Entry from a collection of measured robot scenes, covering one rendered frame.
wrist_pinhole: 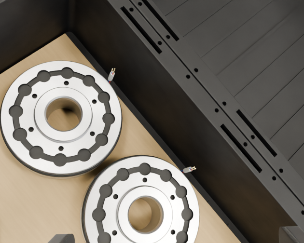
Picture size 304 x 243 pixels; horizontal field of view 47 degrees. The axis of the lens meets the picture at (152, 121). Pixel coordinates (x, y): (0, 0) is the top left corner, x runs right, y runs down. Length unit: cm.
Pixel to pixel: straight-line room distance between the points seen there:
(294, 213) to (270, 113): 16
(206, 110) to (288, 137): 18
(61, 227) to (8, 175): 6
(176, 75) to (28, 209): 17
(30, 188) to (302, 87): 32
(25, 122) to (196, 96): 14
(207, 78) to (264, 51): 18
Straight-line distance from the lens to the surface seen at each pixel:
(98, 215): 30
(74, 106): 32
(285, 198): 28
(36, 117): 30
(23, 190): 33
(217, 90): 27
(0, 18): 28
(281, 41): 46
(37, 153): 30
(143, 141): 34
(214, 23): 42
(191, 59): 27
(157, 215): 32
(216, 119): 26
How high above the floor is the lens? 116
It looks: 70 degrees down
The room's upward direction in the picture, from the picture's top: 47 degrees clockwise
